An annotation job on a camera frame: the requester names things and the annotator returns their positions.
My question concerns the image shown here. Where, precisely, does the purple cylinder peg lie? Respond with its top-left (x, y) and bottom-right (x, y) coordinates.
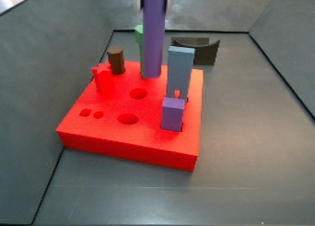
top-left (142, 0), bottom-right (166, 78)

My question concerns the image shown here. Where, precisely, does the red foam peg board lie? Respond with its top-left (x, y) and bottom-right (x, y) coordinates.
top-left (56, 61), bottom-right (202, 171)

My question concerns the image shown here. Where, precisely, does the green tall peg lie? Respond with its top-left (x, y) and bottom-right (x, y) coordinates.
top-left (134, 25), bottom-right (142, 75)

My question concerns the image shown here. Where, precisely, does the black curved cradle stand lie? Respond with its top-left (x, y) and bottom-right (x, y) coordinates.
top-left (170, 37), bottom-right (220, 65)

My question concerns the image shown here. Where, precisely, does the blue-grey tall rectangular peg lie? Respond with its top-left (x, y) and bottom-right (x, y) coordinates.
top-left (165, 46), bottom-right (194, 100)

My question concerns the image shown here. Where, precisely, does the brown hexagonal peg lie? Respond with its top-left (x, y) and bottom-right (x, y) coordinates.
top-left (106, 47), bottom-right (125, 75)

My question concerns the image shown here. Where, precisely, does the red star peg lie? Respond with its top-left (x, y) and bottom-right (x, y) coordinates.
top-left (90, 64), bottom-right (114, 96)

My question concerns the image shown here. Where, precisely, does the purple short square peg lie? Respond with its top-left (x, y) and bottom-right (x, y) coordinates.
top-left (161, 97), bottom-right (185, 132)

